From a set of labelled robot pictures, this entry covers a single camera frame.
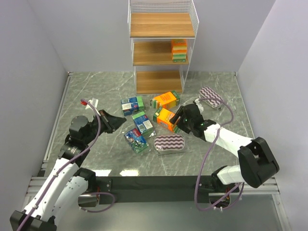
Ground blue green sponge pack upper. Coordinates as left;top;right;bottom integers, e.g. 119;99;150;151
121;96;144;116

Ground blue green sponge pack middle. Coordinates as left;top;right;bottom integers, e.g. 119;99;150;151
132;111;154;138

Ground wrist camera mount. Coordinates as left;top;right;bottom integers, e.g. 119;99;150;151
81;98;99;110
193;99;204;113

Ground purple wavy sponge pack centre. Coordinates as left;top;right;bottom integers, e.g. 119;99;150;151
154;134;187;154

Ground blue green sponge pack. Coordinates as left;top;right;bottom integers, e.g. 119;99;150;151
124;128;149;154
121;96;144;116
132;111;154;138

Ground purple wavy sponge pack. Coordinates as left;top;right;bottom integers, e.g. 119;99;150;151
154;134;187;154
199;86;223;109

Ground orange sponge pack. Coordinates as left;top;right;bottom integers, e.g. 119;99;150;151
153;107;180;133
150;90;180;109
171;38;188;62

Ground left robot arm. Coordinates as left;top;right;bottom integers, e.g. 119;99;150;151
10;110;126;231

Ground blue green sponge pack lower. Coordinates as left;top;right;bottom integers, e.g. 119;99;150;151
124;128;149;154

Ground left aluminium rail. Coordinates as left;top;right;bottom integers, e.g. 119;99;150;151
22;72;74;208

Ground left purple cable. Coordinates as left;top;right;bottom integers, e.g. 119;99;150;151
15;98;116;231

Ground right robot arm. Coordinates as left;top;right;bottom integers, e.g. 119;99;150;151
170;103;280;188

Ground black base beam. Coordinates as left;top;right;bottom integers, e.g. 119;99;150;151
96;175;241;205

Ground top wooden shelf board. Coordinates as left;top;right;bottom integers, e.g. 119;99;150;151
130;13;195;38

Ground purple cable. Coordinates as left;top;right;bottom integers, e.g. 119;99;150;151
194;97;245;212
15;98;116;231

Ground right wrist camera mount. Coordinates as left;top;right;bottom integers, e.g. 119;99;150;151
193;99;204;113

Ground middle wooden shelf board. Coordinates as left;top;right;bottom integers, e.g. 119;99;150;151
132;41;189;66

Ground purple wavy sponge pack right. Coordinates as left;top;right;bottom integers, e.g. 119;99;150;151
199;86;223;109

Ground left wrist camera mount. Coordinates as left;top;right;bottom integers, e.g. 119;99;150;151
81;98;99;110

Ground white wire shelf rack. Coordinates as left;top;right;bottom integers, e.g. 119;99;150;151
128;0;199;95

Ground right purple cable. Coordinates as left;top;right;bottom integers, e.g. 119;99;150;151
194;97;245;212

